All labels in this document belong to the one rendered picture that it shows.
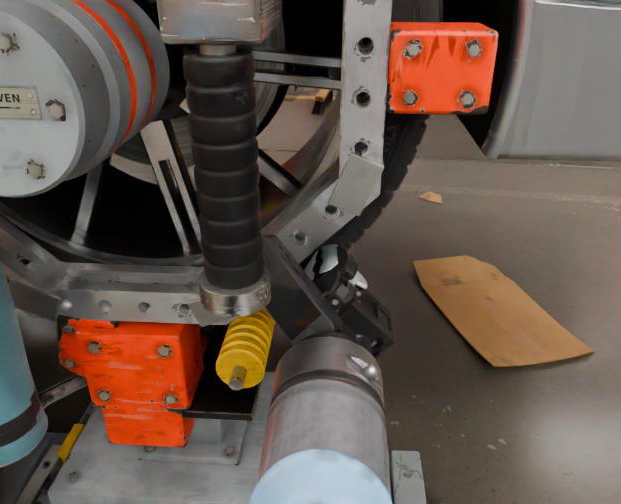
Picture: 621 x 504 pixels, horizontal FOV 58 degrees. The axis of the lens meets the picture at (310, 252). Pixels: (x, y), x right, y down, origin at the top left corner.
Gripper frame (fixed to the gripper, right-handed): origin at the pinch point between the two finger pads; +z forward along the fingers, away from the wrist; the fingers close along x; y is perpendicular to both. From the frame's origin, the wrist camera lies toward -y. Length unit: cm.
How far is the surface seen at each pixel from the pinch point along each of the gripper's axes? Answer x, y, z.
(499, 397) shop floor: -16, 74, 48
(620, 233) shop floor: 32, 123, 144
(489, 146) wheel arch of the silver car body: 21.0, 4.3, 2.8
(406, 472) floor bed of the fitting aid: -28, 50, 17
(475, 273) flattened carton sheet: -12, 78, 106
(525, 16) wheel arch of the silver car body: 31.2, -4.0, 2.3
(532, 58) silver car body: 29.4, -0.3, 2.2
